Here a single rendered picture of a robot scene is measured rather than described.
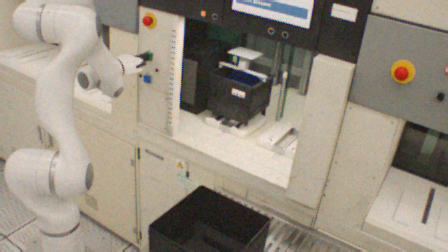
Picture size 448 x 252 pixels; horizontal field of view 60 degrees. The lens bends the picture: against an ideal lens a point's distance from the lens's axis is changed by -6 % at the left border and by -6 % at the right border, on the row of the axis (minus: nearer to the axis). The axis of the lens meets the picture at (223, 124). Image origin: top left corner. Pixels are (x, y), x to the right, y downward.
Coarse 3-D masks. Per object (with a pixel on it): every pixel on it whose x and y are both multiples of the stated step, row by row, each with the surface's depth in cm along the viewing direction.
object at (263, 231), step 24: (192, 192) 136; (216, 192) 137; (168, 216) 128; (192, 216) 143; (216, 216) 142; (240, 216) 135; (264, 216) 129; (168, 240) 116; (192, 240) 139; (216, 240) 136; (240, 240) 140; (264, 240) 130
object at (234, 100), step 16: (240, 48) 182; (224, 64) 184; (240, 64) 179; (224, 80) 176; (272, 80) 186; (208, 96) 184; (224, 96) 179; (240, 96) 174; (256, 96) 176; (224, 112) 182; (240, 112) 178; (256, 112) 182
